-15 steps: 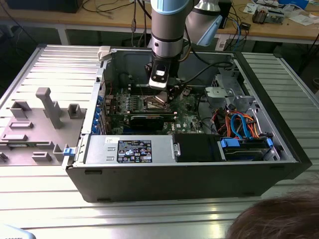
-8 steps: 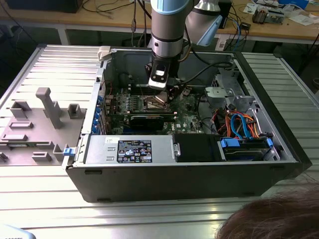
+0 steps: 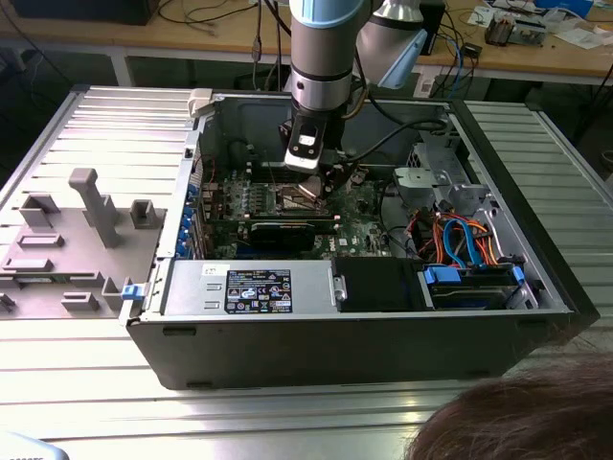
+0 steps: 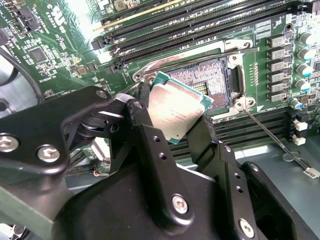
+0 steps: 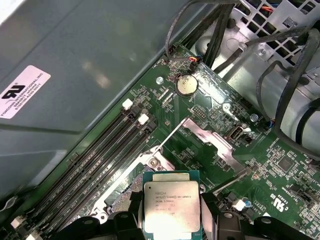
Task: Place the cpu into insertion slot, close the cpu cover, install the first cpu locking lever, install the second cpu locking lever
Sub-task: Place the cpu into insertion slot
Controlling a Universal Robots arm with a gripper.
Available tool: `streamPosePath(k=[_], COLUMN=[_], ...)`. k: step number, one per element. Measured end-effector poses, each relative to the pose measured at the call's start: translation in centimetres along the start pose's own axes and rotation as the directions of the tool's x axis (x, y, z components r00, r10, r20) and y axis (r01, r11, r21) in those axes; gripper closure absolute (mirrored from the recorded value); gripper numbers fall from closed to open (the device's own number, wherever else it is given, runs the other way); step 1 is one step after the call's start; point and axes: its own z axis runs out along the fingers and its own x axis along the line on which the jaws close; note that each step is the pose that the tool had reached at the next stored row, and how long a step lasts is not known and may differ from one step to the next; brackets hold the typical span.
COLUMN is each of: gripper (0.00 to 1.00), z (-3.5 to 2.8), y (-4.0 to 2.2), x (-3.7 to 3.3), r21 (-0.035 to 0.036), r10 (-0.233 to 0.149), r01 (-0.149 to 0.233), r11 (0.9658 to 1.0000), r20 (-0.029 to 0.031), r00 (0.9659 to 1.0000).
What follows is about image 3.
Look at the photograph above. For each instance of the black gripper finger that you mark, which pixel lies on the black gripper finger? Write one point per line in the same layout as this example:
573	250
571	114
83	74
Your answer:
285	135
335	175

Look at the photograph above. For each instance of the silver CPU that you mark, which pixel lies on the silver CPU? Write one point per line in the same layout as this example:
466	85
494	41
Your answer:
312	188

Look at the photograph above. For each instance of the metal locking lever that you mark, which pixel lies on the metal locking lever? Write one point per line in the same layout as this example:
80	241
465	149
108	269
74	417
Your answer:
271	173

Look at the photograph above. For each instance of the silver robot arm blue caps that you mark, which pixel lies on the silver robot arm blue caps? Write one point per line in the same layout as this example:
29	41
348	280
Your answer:
318	57

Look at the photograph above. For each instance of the CPU socket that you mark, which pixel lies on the CPU socket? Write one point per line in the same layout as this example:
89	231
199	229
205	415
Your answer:
292	205

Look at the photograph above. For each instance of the green motherboard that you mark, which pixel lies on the green motherboard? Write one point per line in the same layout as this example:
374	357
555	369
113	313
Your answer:
356	220

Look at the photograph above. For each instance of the black graphics card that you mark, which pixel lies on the black graphics card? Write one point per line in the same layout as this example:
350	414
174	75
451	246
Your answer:
282	237

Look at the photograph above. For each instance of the metal drive cage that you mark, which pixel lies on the metal drive cage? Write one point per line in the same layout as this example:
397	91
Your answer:
421	184

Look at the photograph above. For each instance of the white printed label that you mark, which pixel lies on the white printed label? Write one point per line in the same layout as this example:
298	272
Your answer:
425	86

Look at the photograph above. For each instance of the black drive bay box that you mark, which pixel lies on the black drive bay box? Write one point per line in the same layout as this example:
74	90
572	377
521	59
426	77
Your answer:
373	285

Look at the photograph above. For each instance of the wooden desk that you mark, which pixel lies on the wooden desk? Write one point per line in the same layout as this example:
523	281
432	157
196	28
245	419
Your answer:
206	40

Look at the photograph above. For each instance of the blue disk carrier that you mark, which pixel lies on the blue disk carrier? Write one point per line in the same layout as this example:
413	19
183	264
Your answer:
440	277

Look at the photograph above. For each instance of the tall black box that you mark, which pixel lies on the tall black box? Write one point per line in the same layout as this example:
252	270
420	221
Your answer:
436	24

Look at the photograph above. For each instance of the black power adapter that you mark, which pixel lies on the black power adapter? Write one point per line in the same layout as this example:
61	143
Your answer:
471	50

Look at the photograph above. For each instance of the silver power supply unit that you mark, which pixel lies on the silver power supply unit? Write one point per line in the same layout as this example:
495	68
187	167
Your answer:
191	287

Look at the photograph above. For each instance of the black and grey PC case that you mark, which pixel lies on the black and grey PC case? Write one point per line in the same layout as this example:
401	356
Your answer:
311	354

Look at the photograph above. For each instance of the brown finned heat sink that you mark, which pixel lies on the brown finned heat sink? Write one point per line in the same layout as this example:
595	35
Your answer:
498	31

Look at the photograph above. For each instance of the grey metal component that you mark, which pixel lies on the grey metal component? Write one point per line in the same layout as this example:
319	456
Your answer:
529	33

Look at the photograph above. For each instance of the blue case latch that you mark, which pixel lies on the blue case latch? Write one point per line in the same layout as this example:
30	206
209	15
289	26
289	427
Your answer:
131	292

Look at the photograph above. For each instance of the large black box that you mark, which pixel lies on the large black box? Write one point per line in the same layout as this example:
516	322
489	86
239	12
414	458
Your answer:
81	12

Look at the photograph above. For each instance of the blue box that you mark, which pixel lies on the blue box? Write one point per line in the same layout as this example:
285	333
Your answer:
565	6

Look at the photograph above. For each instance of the grey parts rack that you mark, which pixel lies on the grey parts rack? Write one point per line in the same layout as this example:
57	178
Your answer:
72	287

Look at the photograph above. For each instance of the white paper sheet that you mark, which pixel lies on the white paper sheet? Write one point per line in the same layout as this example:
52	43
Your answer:
582	37

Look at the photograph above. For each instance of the pale blue teach pendant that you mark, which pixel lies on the pale blue teach pendant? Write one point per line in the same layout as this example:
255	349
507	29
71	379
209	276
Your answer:
24	448

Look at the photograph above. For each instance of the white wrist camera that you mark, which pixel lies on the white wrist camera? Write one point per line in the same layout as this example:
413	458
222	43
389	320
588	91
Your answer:
301	160

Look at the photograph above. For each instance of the beige corner bracket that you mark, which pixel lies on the beige corner bracket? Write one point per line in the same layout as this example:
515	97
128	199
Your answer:
200	103

